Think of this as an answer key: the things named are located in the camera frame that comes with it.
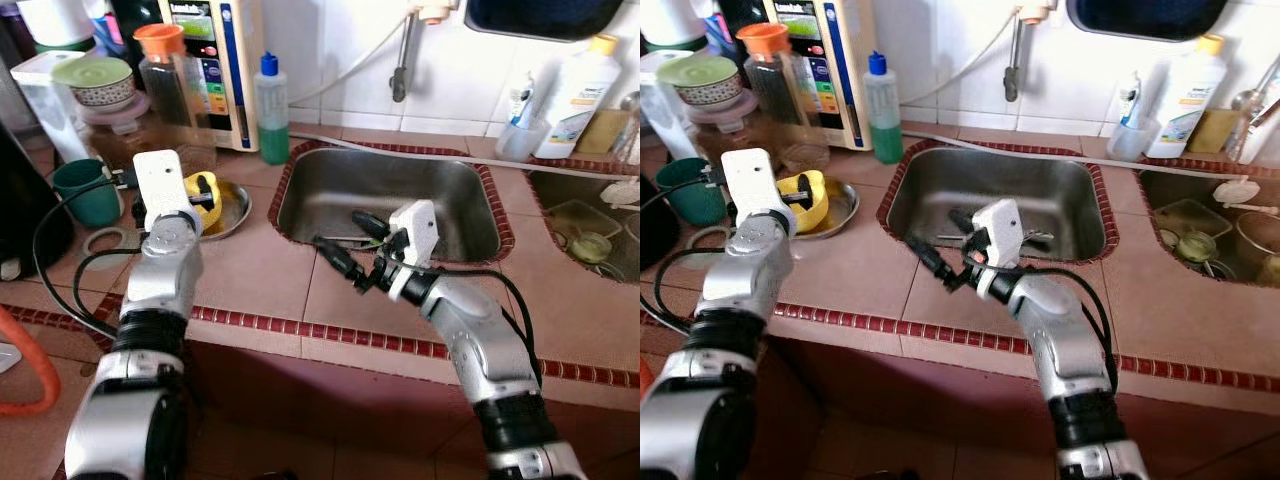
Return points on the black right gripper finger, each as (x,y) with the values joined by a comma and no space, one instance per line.
(338,260)
(368,223)
(930,259)
(963,221)

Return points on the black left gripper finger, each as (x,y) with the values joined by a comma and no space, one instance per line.
(203,196)
(800,196)

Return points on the yellow plastic cup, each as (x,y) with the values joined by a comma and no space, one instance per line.
(815,215)
(207,220)

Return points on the round steel plate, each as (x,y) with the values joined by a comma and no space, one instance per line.
(845,205)
(235,210)

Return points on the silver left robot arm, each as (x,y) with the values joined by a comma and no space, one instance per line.
(735,290)
(160,290)

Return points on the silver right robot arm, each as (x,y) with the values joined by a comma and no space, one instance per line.
(1060,330)
(480,330)

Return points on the steel kitchen sink basin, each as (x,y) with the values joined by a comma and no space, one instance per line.
(1160,200)
(1050,185)
(560,190)
(420,190)

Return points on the pink kitchen counter cabinet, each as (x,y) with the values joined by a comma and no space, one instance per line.
(900,420)
(350,420)

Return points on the white plastic pipe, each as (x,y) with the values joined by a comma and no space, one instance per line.
(1020,148)
(400,146)

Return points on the green liquid bottle blue cap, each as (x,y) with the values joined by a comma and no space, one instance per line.
(272,135)
(885,135)

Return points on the clear jar purple lid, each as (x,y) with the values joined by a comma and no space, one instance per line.
(720,130)
(110,135)

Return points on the green mug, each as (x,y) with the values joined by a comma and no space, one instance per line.
(690,195)
(90,195)

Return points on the clear jar orange lid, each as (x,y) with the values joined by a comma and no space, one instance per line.
(165,80)
(770,80)

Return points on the cream blue water ioniser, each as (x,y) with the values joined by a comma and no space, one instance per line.
(845,60)
(235,60)

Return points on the black kettle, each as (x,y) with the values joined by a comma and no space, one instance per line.
(655,225)
(30,200)

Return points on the patterned bowl green lid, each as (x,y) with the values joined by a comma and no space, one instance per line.
(95,85)
(700,85)

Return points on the clear holder cup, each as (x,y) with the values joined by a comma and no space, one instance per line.
(1130,145)
(520,145)

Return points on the white plastic container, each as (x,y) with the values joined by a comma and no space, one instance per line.
(655,100)
(40,100)

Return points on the white blue tube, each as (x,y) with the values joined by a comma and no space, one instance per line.
(1130,100)
(521,100)

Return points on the clear food container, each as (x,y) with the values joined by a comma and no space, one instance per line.
(585,215)
(1175,215)

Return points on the small glass bowl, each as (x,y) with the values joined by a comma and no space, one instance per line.
(590,247)
(1195,245)

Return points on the yellow sponge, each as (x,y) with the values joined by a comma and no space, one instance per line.
(1212,130)
(600,130)

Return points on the white plastic jug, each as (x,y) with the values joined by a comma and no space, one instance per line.
(670,20)
(55,20)

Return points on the white soap bottle yellow cap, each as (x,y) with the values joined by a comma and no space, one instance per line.
(1185,90)
(580,90)

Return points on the black hanging pan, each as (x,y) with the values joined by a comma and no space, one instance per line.
(545,15)
(1145,15)

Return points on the steel pot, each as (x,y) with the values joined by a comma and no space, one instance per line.
(1260,250)

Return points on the steel ladle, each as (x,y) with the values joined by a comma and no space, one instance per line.
(1250,100)

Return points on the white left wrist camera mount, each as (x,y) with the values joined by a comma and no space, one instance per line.
(750,180)
(160,180)

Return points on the steel wall faucet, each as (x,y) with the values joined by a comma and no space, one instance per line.
(402,70)
(1012,70)

